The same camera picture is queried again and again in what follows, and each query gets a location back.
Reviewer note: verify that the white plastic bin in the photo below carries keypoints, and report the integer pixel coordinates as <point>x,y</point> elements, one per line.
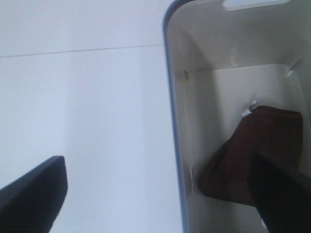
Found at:
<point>221,56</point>

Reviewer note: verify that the brown towel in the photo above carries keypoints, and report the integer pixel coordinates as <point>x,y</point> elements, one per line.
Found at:
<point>275,131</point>

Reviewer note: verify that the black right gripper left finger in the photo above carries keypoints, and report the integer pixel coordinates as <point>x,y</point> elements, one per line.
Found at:
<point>32,203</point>

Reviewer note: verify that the white towel care label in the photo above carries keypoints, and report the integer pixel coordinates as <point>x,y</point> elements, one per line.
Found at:
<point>249,109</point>

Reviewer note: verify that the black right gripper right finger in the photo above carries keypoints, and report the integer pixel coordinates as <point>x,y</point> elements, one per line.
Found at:
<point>281,194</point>

